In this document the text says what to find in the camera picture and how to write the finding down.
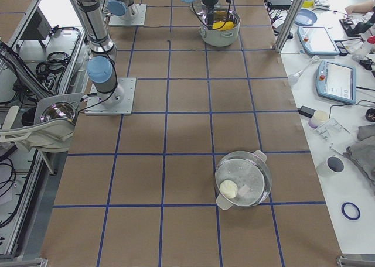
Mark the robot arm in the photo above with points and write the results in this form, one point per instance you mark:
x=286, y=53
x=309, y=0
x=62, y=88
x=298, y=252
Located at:
x=101, y=68

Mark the steel bowl on chair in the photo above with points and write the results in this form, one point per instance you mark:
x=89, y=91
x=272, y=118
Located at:
x=58, y=110

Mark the aluminium frame post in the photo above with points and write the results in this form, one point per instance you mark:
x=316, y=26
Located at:
x=287, y=25

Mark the pale green electric pot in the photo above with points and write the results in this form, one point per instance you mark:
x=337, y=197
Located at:
x=218, y=38

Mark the grey cloth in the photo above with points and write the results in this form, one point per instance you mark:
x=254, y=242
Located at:
x=361, y=153

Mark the near teach pendant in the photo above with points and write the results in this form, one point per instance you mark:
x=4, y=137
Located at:
x=336, y=82

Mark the white office chair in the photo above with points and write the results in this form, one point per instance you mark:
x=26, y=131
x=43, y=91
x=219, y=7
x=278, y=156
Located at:
x=52, y=136

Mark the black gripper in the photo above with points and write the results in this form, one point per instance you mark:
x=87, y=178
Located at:
x=209, y=0

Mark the yellow corn cob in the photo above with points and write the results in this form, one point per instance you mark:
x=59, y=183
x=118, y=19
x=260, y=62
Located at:
x=223, y=25

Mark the black power adapter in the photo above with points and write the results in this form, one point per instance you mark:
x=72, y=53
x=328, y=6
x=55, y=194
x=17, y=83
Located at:
x=306, y=111

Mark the white cylinder roll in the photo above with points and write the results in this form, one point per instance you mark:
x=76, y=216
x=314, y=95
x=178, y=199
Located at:
x=330, y=167

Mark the teach pendant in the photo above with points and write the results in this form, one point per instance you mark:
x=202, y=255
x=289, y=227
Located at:
x=336, y=82
x=316, y=40

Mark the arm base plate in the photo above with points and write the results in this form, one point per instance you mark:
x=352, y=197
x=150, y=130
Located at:
x=122, y=15
x=120, y=102

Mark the white paper cup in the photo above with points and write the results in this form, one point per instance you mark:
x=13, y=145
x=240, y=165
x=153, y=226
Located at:
x=318, y=118

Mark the far teach pendant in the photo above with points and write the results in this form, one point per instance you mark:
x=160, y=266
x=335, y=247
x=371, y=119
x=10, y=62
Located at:
x=316, y=40

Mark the blue plate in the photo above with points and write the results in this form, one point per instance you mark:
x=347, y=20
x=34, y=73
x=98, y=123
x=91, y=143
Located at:
x=305, y=18

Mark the steel steamer pot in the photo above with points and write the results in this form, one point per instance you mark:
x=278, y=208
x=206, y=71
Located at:
x=250, y=173

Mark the white bun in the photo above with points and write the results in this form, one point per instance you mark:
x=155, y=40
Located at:
x=229, y=189

